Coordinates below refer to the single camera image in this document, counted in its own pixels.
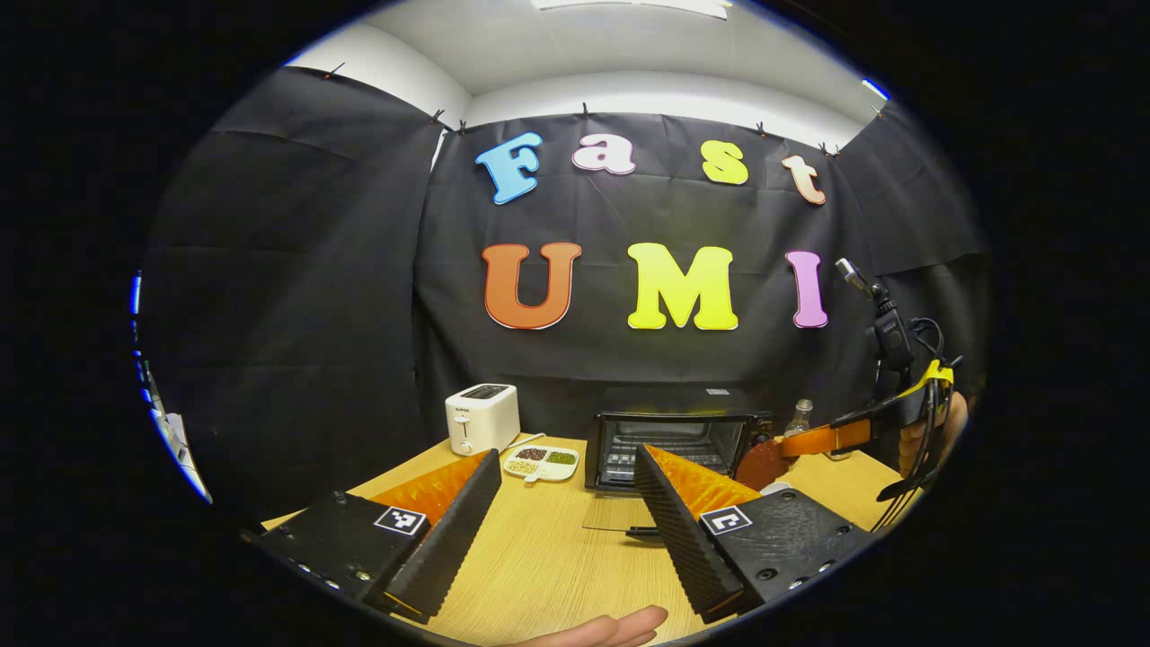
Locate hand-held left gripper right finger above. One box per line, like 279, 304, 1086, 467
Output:
633, 443, 874, 624

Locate white toaster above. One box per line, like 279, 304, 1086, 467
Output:
445, 384, 521, 456

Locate large ceiling light panel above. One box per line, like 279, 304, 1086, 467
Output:
530, 0, 730, 21

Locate black electric oven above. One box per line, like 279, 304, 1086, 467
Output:
582, 386, 777, 540

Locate brown chicken drumstick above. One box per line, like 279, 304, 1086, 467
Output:
735, 438, 793, 491

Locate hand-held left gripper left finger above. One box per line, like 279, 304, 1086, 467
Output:
241, 449, 502, 625

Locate black backdrop cloth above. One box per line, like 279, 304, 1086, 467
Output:
139, 65, 994, 527

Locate white divided spice dish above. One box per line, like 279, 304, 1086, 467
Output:
501, 445, 580, 483

